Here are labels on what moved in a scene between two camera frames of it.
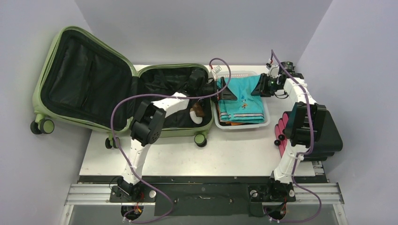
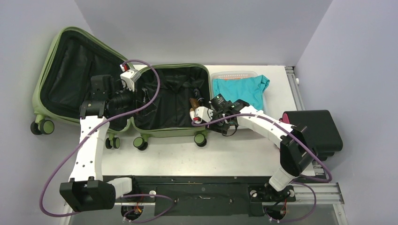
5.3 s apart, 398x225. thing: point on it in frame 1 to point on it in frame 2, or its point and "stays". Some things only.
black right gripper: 267,86 to 216,105
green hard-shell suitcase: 81,79 stays
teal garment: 248,108 stays
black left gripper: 226,95 to 132,108
